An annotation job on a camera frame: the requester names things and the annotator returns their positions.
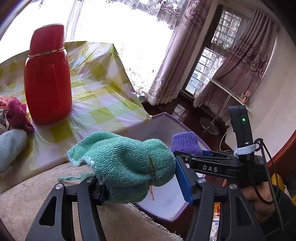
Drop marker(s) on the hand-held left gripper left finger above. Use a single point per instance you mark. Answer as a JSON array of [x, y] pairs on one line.
[[103, 195]]

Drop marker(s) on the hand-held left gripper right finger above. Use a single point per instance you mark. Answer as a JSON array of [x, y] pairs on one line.
[[186, 183]]

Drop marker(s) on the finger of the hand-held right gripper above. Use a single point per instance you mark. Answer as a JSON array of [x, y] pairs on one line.
[[217, 153]]

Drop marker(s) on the white box with purple trim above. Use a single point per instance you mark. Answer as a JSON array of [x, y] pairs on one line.
[[161, 199]]

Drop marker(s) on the purple knitted sock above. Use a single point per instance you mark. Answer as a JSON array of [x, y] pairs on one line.
[[185, 142]]

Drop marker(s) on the green microfiber towel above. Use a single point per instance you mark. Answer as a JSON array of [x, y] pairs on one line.
[[127, 160]]

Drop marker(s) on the magenta knitted sock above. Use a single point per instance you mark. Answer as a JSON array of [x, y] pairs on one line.
[[17, 115]]

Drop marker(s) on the person's right hand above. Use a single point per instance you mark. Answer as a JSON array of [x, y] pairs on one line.
[[263, 208]]

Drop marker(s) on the white shelf with metal leg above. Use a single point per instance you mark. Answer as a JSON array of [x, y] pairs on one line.
[[209, 125]]

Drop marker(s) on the small pink object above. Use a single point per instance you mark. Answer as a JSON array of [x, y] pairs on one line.
[[247, 93]]

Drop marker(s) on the brown wooden furniture edge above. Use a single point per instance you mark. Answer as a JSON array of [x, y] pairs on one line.
[[284, 153]]

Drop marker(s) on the colourful packet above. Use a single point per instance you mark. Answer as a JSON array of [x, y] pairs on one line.
[[217, 222]]

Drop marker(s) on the yellow object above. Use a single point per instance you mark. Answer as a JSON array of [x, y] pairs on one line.
[[277, 183]]

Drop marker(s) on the patterned pink curtain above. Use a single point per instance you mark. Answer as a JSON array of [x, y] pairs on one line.
[[249, 58], [175, 58]]

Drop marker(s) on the dark framed window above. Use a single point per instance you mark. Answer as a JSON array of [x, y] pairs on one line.
[[208, 62]]

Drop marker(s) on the yellow checkered plastic tablecloth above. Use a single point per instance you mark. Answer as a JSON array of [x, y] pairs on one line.
[[99, 92]]

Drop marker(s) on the light blue cloth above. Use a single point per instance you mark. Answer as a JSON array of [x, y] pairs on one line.
[[11, 146]]

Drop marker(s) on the sheer lace curtain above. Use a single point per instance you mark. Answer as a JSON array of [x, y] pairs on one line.
[[148, 69]]

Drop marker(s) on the red thermos jug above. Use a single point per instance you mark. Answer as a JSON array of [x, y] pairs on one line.
[[46, 81]]

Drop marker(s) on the pink cloth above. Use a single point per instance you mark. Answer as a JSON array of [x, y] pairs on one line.
[[3, 102]]

